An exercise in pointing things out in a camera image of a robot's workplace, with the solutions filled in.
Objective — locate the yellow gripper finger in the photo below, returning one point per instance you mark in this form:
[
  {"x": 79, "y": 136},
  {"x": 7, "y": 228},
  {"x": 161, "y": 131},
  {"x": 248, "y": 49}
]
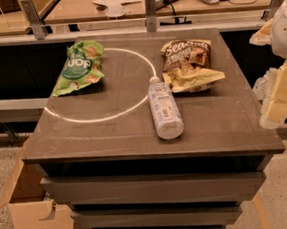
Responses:
[
  {"x": 274, "y": 106},
  {"x": 263, "y": 36}
]

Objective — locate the blue plastic bottle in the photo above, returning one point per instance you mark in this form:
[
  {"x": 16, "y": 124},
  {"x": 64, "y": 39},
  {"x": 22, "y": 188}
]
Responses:
[{"x": 166, "y": 116}]

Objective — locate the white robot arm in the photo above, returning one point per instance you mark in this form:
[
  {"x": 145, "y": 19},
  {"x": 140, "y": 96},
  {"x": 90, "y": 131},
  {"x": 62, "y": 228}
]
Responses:
[{"x": 274, "y": 32}]

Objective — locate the clear sanitizer bottle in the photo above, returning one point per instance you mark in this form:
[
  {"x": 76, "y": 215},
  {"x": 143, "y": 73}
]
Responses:
[{"x": 261, "y": 84}]

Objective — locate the brown sea salt chip bag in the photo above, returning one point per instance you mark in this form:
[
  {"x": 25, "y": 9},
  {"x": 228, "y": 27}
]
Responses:
[{"x": 187, "y": 66}]

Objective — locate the green rice chip bag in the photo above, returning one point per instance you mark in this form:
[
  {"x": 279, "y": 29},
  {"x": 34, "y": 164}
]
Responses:
[{"x": 83, "y": 68}]

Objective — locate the clear plastic cup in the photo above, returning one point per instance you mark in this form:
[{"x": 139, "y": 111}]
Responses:
[{"x": 114, "y": 11}]

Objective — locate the grey drawer cabinet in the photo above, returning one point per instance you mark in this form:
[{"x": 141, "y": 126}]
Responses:
[{"x": 98, "y": 152}]

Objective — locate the cardboard box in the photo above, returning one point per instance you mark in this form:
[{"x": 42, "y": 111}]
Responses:
[{"x": 27, "y": 202}]

